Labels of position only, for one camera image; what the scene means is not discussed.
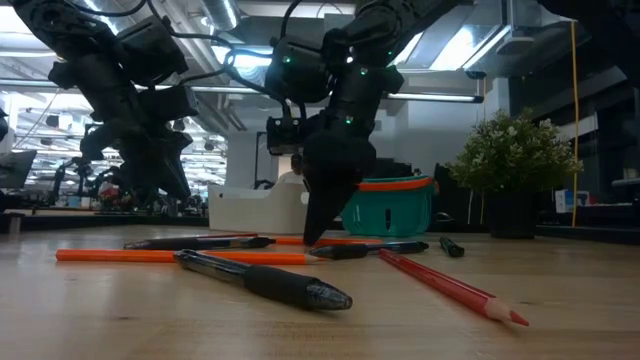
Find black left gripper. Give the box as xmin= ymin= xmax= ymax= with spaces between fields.
xmin=47 ymin=47 xmax=195 ymax=201

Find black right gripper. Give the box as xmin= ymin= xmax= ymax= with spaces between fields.
xmin=301 ymin=62 xmax=407 ymax=247

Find orange pencil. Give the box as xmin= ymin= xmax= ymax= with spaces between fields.
xmin=199 ymin=232 xmax=385 ymax=248

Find black retractable pen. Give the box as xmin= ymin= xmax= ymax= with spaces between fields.
xmin=438 ymin=236 xmax=466 ymax=259
xmin=123 ymin=236 xmax=277 ymax=251
xmin=308 ymin=241 xmax=430 ymax=261
xmin=173 ymin=248 xmax=354 ymax=312

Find orange pen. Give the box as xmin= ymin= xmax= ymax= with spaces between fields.
xmin=55 ymin=248 xmax=324 ymax=266

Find red pencil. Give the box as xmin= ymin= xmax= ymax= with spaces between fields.
xmin=377 ymin=248 xmax=530 ymax=328

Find person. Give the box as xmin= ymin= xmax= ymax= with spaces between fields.
xmin=276 ymin=152 xmax=307 ymax=186

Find teal basket with orange rim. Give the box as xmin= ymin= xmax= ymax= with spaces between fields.
xmin=340 ymin=174 xmax=440 ymax=239

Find white plastic bin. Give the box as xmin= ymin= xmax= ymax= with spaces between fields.
xmin=207 ymin=180 xmax=312 ymax=236

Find white tube light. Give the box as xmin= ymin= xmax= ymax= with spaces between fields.
xmin=385 ymin=91 xmax=485 ymax=105

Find dark computer monitor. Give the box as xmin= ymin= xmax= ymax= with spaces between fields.
xmin=0 ymin=148 xmax=39 ymax=190

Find potted plant with white flowers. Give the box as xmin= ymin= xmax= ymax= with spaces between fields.
xmin=446 ymin=107 xmax=585 ymax=240

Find white box with blue print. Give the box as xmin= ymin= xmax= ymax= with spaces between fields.
xmin=553 ymin=187 xmax=592 ymax=215

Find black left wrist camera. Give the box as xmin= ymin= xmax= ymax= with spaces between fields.
xmin=138 ymin=84 xmax=199 ymax=124

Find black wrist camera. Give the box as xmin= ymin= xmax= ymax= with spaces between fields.
xmin=138 ymin=84 xmax=199 ymax=124
xmin=265 ymin=115 xmax=307 ymax=156

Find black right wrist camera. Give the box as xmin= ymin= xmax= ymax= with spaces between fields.
xmin=265 ymin=115 xmax=307 ymax=156

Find black aluminium table frame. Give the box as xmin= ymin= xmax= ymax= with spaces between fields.
xmin=0 ymin=212 xmax=640 ymax=246

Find black right camera cable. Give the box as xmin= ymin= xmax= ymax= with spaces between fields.
xmin=222 ymin=47 xmax=295 ymax=121

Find silver ventilation duct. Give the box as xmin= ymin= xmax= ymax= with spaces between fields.
xmin=199 ymin=0 xmax=242 ymax=32

